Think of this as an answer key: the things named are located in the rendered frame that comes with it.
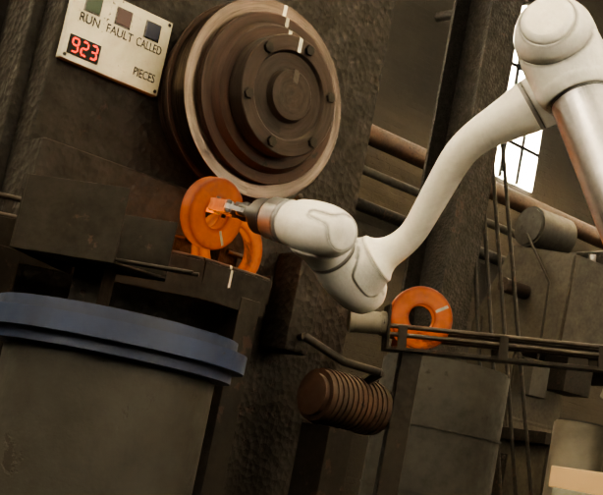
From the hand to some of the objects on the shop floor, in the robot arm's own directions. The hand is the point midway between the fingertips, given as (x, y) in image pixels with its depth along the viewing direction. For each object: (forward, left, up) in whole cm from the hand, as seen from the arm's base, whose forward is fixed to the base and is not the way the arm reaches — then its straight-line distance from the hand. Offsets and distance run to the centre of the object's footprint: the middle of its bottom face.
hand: (209, 204), depth 261 cm
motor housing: (0, -54, -78) cm, 95 cm away
